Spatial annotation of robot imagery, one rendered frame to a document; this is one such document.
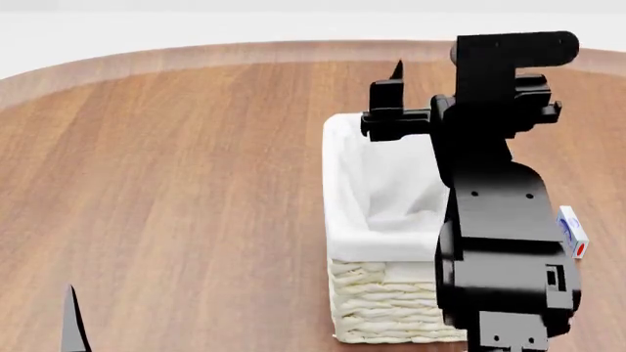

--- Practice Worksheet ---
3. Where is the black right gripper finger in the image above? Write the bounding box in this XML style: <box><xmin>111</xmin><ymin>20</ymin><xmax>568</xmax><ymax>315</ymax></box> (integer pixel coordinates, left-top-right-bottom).
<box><xmin>513</xmin><ymin>73</ymin><xmax>555</xmax><ymax>109</ymax></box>
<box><xmin>369</xmin><ymin>59</ymin><xmax>406</xmax><ymax>112</ymax></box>

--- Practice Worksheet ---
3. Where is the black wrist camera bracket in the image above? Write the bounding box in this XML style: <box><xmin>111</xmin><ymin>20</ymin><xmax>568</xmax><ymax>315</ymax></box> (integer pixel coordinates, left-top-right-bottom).
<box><xmin>449</xmin><ymin>30</ymin><xmax>581</xmax><ymax>109</ymax></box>

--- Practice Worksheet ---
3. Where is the white cloth basket liner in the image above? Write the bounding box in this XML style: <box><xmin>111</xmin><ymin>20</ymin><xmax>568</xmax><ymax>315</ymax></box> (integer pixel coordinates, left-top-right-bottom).
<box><xmin>321</xmin><ymin>111</ymin><xmax>454</xmax><ymax>264</ymax></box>

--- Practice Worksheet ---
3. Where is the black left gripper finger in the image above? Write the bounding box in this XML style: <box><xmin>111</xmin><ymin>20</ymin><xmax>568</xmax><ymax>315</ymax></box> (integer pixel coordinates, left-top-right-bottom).
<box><xmin>60</xmin><ymin>284</ymin><xmax>94</xmax><ymax>352</ymax></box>

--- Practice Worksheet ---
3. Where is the woven wicker basket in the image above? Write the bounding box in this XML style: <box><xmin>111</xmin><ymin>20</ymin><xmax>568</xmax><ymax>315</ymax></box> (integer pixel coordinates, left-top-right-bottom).
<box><xmin>327</xmin><ymin>257</ymin><xmax>471</xmax><ymax>346</ymax></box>

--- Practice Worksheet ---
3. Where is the small white blue box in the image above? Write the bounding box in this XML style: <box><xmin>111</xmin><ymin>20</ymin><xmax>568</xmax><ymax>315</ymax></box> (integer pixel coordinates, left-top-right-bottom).
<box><xmin>556</xmin><ymin>204</ymin><xmax>590</xmax><ymax>261</ymax></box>

